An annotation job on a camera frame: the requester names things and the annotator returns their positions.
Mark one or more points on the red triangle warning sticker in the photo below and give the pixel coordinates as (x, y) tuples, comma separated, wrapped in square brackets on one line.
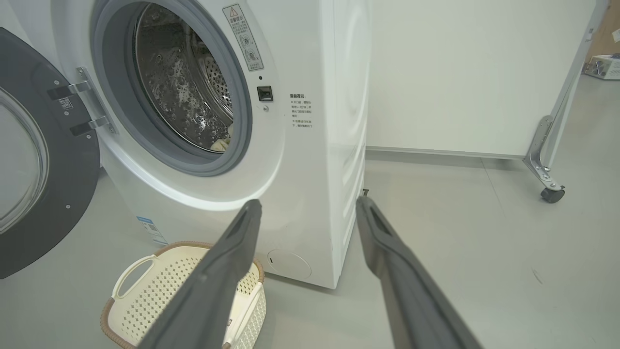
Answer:
[(244, 39)]

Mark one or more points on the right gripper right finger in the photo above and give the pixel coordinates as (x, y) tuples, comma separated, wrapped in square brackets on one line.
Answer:
[(416, 300)]

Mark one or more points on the small white printed box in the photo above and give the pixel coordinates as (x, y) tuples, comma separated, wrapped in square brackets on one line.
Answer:
[(605, 67)]

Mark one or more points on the blue energy label sticker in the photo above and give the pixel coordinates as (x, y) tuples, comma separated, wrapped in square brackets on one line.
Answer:
[(152, 231)]

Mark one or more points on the black round washer door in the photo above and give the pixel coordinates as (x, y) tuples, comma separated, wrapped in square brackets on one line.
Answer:
[(68, 194)]

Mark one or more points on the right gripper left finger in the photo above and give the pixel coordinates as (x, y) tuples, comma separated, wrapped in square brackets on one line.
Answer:
[(208, 300)]

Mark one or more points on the black text instruction label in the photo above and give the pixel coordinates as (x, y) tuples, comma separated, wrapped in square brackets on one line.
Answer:
[(301, 111)]

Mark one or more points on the metal caster wheel leg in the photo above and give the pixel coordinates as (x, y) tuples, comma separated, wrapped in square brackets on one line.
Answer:
[(465, 72)]

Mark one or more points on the white front-load washing machine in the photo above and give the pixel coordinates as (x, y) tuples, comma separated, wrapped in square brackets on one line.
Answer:
[(310, 160)]

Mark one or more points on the cream garment with blue patches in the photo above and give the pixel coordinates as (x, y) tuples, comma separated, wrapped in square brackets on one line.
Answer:
[(220, 144)]

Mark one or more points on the cream perforated laundry basket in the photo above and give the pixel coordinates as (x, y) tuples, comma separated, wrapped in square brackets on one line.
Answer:
[(145, 300)]

